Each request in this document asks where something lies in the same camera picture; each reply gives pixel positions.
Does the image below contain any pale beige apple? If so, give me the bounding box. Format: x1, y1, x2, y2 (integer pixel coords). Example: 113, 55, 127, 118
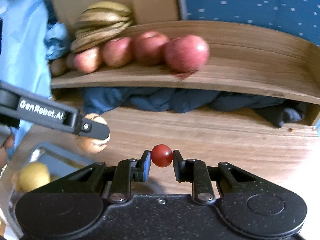
76, 113, 111, 154

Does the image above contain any wooden desk shelf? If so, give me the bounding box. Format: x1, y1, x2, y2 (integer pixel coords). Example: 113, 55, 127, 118
51, 21, 319, 126

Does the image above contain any bunch of ripe bananas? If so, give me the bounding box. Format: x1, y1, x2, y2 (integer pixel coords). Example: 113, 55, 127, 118
71, 1, 132, 53

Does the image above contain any brown kiwi on shelf left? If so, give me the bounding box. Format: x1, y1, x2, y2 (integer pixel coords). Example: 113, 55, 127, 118
49, 58, 68, 77

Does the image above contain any blue plastic bag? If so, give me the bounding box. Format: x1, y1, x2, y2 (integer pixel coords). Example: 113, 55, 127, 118
44, 22, 71, 60

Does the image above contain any red cherry tomato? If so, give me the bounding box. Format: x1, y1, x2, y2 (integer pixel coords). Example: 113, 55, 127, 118
151, 144, 173, 167

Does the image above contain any metal baking tray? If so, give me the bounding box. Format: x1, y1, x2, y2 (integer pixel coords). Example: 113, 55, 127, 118
0, 141, 101, 240

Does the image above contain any blue star-patterned fabric wardrobe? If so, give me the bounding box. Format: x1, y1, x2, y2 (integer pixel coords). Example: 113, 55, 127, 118
178, 0, 319, 46

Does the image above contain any light blue fabric cover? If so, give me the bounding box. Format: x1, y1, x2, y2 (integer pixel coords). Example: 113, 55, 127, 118
0, 0, 53, 160

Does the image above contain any large yellow lemon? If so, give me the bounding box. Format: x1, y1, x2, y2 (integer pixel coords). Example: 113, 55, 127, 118
18, 161, 50, 192

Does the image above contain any brown kiwi on shelf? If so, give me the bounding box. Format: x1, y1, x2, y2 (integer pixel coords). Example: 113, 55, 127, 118
49, 58, 68, 77
66, 53, 75, 70

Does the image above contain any dark blue crumpled cloth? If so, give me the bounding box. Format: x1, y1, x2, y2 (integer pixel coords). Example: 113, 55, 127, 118
80, 87, 307, 128

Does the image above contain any person's left hand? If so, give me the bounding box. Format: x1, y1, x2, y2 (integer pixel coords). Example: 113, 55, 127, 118
0, 133, 15, 168

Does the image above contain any red apple rightmost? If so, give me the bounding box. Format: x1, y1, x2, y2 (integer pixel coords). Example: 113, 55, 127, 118
164, 35, 210, 73

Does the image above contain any brown kiwi on shelf right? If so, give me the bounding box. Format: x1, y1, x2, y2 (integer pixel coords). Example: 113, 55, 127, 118
66, 53, 75, 70

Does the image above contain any pale red apple leftmost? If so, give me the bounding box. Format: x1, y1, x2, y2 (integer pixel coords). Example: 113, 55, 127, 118
73, 47, 103, 74

